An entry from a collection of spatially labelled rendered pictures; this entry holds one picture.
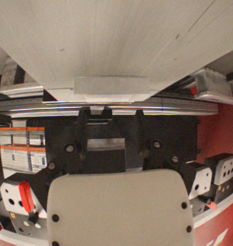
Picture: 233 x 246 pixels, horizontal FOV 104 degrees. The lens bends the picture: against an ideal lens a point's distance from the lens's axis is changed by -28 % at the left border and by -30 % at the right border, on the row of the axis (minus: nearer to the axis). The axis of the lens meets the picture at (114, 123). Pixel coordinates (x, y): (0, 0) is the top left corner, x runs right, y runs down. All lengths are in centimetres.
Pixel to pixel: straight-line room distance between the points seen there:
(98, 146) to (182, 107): 50
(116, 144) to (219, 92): 38
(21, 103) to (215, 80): 76
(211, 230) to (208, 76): 59
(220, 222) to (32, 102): 96
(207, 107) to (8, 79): 88
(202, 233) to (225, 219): 17
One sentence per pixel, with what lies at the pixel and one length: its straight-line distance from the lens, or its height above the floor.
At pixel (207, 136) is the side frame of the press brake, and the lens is 112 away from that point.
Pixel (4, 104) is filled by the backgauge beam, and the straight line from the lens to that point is 68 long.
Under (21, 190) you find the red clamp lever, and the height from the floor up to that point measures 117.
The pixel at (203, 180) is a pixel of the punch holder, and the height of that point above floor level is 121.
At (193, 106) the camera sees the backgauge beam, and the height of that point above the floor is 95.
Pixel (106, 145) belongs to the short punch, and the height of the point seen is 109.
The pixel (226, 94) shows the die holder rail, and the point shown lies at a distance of 53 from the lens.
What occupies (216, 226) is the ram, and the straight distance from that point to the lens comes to 67.
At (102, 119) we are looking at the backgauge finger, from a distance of 47.
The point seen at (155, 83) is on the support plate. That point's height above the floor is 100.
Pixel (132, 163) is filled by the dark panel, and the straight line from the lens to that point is 85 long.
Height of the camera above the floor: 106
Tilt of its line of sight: 3 degrees down
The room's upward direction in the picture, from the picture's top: 178 degrees clockwise
